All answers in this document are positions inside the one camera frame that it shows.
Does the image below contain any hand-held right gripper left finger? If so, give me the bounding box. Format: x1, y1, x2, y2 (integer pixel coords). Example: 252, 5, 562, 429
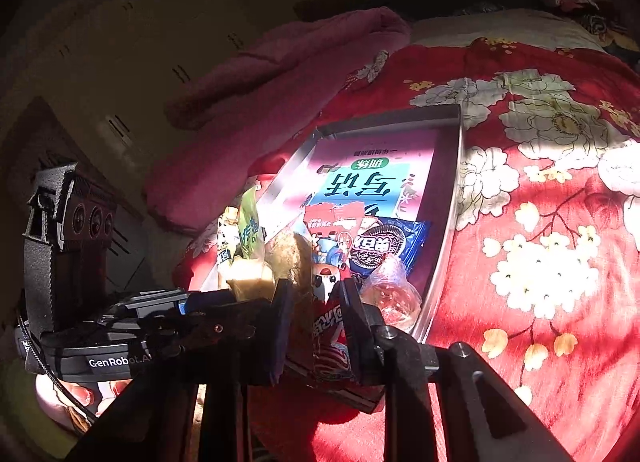
65, 279, 293, 462

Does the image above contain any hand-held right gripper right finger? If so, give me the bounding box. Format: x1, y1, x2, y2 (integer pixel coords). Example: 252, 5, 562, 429
340, 279, 573, 462

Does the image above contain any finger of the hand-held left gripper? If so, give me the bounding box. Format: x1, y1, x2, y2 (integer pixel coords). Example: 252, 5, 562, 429
186, 309, 266, 344
179, 289, 237, 313

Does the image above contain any red cartoon snack packet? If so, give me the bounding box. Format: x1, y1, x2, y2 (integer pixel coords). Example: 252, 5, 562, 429
300, 203, 363, 383

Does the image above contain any gold-topped white snack packet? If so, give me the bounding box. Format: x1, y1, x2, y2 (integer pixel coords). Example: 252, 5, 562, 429
216, 207, 241, 293

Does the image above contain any clear crinkled snack packet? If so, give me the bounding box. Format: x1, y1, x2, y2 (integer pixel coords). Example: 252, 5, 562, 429
359, 256, 423, 330

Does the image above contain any pale green snack packet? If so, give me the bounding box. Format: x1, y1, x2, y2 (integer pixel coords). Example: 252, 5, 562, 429
225, 187, 276, 300

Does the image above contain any blue cookie packet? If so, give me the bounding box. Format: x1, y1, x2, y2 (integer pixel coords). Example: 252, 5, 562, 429
347, 217, 432, 285

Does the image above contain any pink printed cardboard box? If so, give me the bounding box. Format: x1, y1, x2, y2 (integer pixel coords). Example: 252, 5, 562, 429
200, 103, 463, 415

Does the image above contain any person's left hand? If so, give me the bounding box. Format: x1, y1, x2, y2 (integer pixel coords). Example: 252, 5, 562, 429
35, 377, 128, 433

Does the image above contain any red floral blanket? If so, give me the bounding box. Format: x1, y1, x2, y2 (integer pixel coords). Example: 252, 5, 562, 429
172, 37, 640, 462

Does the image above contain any pink blanket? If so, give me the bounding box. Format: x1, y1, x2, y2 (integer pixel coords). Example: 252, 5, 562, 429
145, 7, 413, 235

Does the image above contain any white wardrobe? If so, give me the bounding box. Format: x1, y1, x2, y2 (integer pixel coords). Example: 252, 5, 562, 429
0, 0, 281, 313

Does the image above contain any beige bed sheet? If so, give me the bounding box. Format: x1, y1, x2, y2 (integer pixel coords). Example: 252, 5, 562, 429
410, 7, 611, 53

